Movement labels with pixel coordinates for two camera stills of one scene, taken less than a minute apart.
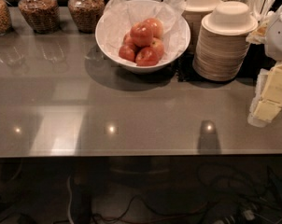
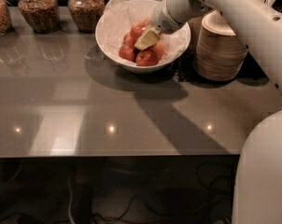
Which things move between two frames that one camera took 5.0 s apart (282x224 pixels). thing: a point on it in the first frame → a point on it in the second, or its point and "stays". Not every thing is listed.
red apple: [141, 35] stays
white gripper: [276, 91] → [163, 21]
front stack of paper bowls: [223, 42] stays
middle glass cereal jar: [40, 7] stays
